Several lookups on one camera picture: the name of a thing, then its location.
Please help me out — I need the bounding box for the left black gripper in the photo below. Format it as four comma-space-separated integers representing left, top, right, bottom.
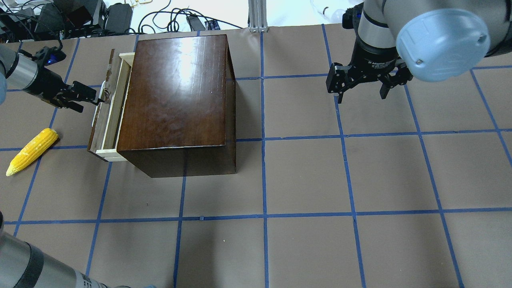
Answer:
24, 67, 104, 113

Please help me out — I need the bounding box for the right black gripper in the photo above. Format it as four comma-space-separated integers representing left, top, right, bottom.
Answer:
326, 40, 413, 104

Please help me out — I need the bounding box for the light wood drawer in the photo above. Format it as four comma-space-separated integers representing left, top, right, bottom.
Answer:
87, 49, 135, 162

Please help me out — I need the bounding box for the yellow corn cob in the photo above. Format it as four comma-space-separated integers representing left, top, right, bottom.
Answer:
6, 128, 59, 177

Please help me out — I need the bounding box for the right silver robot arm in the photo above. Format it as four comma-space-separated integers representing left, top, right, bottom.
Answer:
326, 0, 511, 103

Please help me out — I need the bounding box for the black electronics box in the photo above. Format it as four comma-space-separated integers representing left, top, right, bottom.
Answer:
35, 0, 107, 33

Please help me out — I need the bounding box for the black power adapter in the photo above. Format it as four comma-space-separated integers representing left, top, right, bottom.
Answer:
104, 3, 133, 34

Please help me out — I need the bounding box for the dark brown wooden cabinet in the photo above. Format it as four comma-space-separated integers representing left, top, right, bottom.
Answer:
116, 34, 237, 178

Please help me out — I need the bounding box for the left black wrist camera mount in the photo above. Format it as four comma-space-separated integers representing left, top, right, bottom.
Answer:
33, 47, 66, 67

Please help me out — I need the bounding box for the aluminium frame post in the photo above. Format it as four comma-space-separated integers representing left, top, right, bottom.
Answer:
248, 0, 268, 33

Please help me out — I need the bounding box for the black cable bundle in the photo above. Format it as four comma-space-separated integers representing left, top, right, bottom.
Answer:
136, 6, 244, 34

